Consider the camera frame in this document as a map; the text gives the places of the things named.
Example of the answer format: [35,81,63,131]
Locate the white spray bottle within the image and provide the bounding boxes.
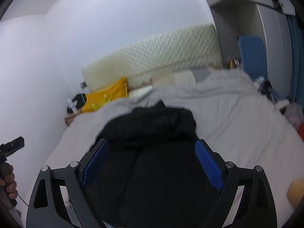
[67,98,77,114]

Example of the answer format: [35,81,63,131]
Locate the grey bed cover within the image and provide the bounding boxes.
[21,69,304,228]

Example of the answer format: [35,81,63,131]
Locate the black bag on nightstand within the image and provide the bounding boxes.
[71,93,87,112]

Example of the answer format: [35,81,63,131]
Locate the person left hand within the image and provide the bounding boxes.
[0,165,18,200]

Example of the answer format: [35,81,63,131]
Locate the cream quilted headboard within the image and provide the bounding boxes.
[82,24,223,92]

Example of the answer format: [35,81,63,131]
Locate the blue curtain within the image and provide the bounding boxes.
[287,15,303,107]

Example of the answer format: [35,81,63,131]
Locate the wall power socket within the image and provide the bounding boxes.
[80,82,87,89]

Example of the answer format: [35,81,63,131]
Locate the grey white wardrobe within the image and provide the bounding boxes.
[206,0,295,96]

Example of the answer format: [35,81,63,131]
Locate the wooden nightstand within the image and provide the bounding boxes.
[64,111,82,127]

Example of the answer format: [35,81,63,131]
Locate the black puffer jacket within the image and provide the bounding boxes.
[86,102,218,227]

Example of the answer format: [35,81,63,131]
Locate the blue chair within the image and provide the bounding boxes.
[237,36,267,79]

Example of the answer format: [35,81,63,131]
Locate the yellow round object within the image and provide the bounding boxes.
[287,179,304,208]

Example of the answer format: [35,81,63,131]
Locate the patchwork pastel pillow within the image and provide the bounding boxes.
[151,66,216,87]

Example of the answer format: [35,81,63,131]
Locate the items on dresser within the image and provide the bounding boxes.
[226,57,242,69]

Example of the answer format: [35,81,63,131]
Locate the clear plastic bag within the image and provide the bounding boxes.
[285,103,303,130]

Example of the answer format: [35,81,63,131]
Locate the yellow crown pillow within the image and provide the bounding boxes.
[81,77,128,113]

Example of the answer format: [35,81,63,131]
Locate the red object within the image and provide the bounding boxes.
[298,123,304,141]

